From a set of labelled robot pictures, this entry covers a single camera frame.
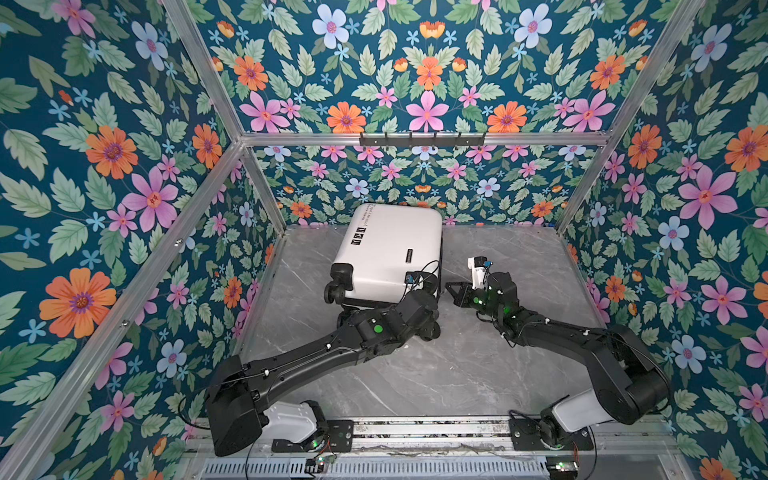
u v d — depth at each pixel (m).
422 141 0.92
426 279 0.78
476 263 0.79
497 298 0.70
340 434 0.74
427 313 0.55
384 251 0.88
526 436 0.73
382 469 0.77
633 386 0.44
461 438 0.75
